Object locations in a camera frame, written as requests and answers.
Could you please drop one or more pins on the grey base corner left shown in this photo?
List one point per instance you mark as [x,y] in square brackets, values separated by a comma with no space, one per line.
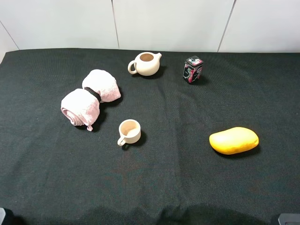
[2,215]

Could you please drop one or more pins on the cream ceramic teapot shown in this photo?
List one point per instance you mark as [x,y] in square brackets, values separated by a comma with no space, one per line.
[145,64]

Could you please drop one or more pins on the black floral tin box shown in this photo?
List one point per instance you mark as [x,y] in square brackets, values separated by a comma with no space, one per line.
[193,69]

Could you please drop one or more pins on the grey base corner right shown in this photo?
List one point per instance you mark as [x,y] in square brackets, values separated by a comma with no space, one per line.
[289,219]

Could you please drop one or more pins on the yellow mango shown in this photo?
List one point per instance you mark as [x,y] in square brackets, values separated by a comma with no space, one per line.
[234,140]

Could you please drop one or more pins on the cream ceramic cup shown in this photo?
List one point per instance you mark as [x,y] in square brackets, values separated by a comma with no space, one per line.
[130,132]

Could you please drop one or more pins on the black table cloth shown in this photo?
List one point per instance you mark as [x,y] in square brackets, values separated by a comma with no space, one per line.
[55,173]

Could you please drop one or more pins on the pink towel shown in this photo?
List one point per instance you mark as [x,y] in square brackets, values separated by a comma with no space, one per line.
[82,108]

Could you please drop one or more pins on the grey base corner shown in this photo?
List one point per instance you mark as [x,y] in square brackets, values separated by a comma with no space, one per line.
[2,215]
[289,219]

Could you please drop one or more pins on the black band on towel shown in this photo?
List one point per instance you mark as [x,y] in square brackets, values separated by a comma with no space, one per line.
[92,92]

